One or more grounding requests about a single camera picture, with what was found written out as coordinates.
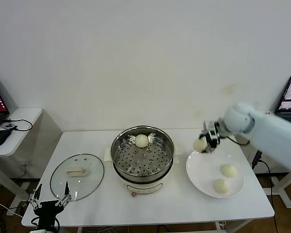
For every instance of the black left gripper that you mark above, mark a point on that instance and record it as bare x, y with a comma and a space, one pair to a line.
48, 211

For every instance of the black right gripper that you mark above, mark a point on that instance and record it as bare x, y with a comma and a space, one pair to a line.
213, 142

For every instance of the white steamed baozi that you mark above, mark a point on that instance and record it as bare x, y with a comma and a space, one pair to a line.
221, 186
198, 145
229, 170
141, 141

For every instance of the round glass pot lid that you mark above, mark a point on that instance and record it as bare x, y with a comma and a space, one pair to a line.
77, 172

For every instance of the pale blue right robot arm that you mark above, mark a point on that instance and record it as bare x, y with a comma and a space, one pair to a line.
274, 136

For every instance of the stainless steel steamer basket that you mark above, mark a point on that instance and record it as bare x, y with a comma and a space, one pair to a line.
143, 160

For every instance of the white round plate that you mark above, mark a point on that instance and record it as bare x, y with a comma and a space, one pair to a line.
203, 174

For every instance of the cream electric cooker pot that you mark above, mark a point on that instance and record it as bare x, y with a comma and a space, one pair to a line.
145, 187

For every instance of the small QR code tag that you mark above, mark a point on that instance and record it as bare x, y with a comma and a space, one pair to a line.
9, 126

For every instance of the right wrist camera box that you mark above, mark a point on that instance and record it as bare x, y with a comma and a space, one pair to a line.
212, 127

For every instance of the white wall socket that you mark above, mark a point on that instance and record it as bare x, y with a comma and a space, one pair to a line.
24, 165

